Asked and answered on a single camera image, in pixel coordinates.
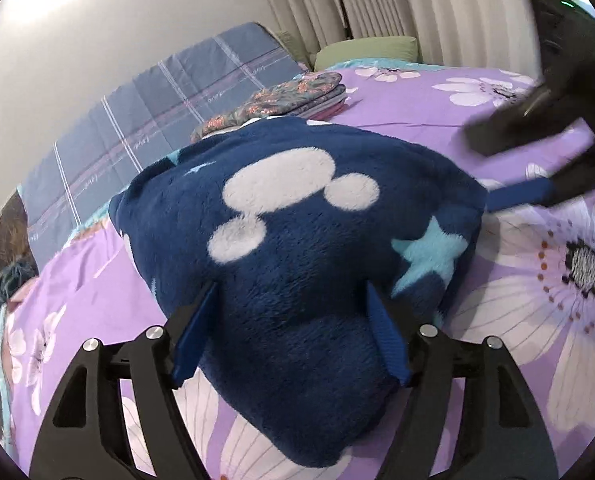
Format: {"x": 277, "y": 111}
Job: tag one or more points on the green pillow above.
{"x": 372, "y": 52}

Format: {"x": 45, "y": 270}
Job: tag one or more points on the beige pleated curtain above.
{"x": 377, "y": 0}

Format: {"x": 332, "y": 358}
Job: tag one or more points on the navy fleece garment white spots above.
{"x": 297, "y": 240}

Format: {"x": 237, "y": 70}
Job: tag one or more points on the stack of folded floral clothes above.
{"x": 297, "y": 91}

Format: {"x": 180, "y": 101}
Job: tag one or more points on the blue plaid headboard cover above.
{"x": 142, "y": 130}

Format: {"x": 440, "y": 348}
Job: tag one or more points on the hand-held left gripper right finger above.
{"x": 390, "y": 340}

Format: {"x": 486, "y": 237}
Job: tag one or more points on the purple floral bed sheet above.
{"x": 527, "y": 360}

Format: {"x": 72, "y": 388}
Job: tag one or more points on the brown printed blanket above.
{"x": 12, "y": 232}

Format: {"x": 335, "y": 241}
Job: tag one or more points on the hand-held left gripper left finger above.
{"x": 193, "y": 332}

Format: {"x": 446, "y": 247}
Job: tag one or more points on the dark blue knitted cloth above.
{"x": 2, "y": 290}

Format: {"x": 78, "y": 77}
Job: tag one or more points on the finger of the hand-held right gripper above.
{"x": 520, "y": 194}
{"x": 517, "y": 125}

